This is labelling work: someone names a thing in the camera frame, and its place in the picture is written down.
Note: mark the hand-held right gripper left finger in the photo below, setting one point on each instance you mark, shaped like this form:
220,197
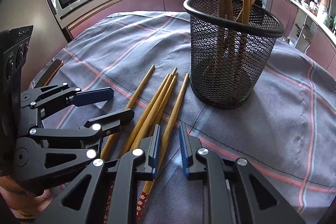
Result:
157,145

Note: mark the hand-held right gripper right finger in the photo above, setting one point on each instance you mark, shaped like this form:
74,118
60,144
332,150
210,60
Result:
183,153

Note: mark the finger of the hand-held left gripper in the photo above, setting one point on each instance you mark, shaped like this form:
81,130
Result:
115,121
92,96

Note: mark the black mesh utensil holder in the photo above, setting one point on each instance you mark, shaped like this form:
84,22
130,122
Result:
260,61

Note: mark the person's left hand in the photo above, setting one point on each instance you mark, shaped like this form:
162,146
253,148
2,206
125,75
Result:
15,192

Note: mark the dark smartphone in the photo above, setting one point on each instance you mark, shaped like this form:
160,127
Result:
53,70

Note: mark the grey plaid tablecloth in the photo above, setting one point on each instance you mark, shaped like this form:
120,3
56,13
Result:
262,140

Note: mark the pink electric kettle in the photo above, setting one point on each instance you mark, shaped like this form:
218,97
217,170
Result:
325,2

